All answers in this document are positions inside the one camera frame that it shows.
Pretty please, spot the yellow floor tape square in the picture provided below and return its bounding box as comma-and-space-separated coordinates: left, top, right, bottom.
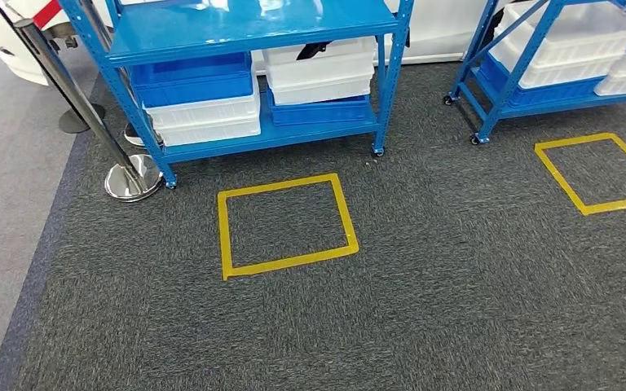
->
216, 172, 360, 282

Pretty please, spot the blue metal shelf rack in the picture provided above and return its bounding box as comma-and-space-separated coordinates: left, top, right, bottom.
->
56, 0, 416, 190

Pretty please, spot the blue wheeled shelf rack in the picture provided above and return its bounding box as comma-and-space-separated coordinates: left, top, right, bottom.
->
442, 0, 626, 147

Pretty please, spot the blue plastic bin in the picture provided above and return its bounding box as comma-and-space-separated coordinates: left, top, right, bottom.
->
477, 54, 606, 109
266, 89, 373, 127
128, 51, 254, 109

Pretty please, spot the thin black post stand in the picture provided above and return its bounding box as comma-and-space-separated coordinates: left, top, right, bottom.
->
0, 0, 108, 135

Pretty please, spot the stanchion with chrome base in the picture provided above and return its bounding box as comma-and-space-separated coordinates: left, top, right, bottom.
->
13, 19, 164, 204

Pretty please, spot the white car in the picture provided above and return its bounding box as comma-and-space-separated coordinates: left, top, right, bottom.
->
0, 0, 509, 87

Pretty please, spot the red barrier belt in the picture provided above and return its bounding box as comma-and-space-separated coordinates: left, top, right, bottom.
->
32, 0, 64, 31

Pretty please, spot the black plastic piece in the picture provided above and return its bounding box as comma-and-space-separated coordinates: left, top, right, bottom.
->
295, 42, 333, 61

